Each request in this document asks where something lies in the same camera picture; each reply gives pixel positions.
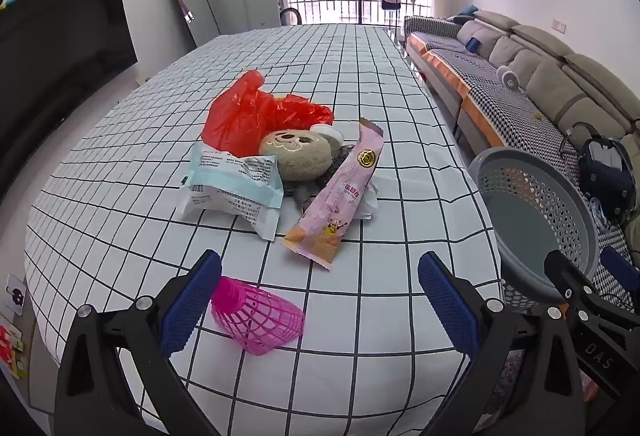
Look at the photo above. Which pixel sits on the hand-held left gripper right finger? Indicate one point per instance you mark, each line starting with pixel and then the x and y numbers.
pixel 447 311

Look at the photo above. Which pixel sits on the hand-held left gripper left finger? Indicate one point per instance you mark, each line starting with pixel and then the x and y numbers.
pixel 190 308

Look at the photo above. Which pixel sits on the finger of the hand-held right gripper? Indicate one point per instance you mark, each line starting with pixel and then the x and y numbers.
pixel 620 268
pixel 567 278

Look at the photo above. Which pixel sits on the grey perforated plastic basket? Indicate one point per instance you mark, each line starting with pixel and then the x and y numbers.
pixel 530 221

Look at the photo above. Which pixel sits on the blue white wipes packet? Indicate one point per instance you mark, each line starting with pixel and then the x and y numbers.
pixel 235 188

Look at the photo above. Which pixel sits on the pink snack wrapper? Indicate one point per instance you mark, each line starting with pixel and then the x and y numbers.
pixel 340 196

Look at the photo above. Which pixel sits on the blue white face mask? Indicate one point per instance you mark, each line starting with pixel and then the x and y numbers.
pixel 598 213

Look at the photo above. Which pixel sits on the dark blue backpack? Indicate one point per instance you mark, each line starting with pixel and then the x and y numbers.
pixel 605 170

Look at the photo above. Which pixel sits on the dark grey patterned pouch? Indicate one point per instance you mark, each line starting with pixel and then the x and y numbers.
pixel 305 198

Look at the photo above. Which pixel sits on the white cat sticker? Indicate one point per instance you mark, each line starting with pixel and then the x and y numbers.
pixel 14 296

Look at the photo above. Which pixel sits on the red sticker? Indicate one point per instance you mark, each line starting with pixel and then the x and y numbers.
pixel 7 348

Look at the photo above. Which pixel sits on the beige round plush toy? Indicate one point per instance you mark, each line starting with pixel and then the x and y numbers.
pixel 297 153

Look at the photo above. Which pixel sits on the grey sofa with checked cover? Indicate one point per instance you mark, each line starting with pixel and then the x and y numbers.
pixel 550 85

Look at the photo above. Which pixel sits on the red plastic bag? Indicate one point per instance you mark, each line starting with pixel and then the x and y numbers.
pixel 250 115

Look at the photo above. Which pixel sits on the small white fan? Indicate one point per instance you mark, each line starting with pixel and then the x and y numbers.
pixel 509 76

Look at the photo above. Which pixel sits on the white round lid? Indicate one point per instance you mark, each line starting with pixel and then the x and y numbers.
pixel 330 134

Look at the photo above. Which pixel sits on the blue cylinder cushion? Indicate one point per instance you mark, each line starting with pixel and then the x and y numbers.
pixel 473 44

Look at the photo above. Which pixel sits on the white black checked tablecloth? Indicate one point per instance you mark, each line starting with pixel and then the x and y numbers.
pixel 310 60

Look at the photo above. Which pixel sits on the black television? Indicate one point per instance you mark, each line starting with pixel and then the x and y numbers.
pixel 60 55

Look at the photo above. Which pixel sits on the standing mirror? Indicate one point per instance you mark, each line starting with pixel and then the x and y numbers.
pixel 195 5

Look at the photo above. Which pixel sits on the grey cabinet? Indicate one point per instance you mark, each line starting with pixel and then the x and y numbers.
pixel 260 10

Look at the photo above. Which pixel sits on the black round wheel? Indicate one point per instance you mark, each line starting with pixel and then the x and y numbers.
pixel 290 15

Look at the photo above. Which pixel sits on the wall socket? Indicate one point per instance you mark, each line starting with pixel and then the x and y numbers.
pixel 559 25

